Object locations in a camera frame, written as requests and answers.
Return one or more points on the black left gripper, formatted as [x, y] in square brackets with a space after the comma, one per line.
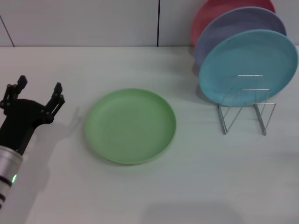
[21, 119]

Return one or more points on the green plate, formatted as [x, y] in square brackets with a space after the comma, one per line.
[130, 127]

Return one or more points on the pink red plate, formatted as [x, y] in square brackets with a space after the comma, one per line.
[210, 14]

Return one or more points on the teal blue plate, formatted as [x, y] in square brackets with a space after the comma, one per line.
[250, 60]

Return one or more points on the purple plate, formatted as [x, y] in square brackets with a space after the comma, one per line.
[243, 23]

